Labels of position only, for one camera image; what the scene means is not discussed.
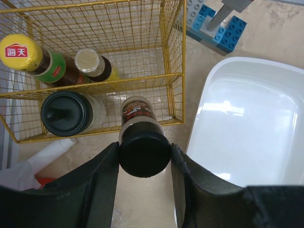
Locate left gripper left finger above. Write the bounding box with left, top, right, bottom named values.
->
left=0, top=142, right=119, bottom=228

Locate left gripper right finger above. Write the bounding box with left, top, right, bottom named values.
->
left=171, top=144, right=304, bottom=228

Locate small black cap spice jar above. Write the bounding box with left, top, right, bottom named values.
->
left=118, top=96, right=171, bottom=178

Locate black lid shaker jar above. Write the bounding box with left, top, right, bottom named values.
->
left=40, top=91, right=106, bottom=137

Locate small yellow label bottle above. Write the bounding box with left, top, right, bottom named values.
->
left=75, top=48, right=121, bottom=82

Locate red label sauce bottle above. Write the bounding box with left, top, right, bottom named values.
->
left=0, top=34, right=91, bottom=87

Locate pink trash basket with bag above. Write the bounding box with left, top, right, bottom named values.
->
left=0, top=138, right=76, bottom=191

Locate white rectangular baking dish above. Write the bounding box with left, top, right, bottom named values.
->
left=184, top=57, right=304, bottom=188

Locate toy brick tower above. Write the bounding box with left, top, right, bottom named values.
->
left=186, top=0, right=253, bottom=56

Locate gold wire basket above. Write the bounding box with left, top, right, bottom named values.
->
left=0, top=0, right=186, bottom=136

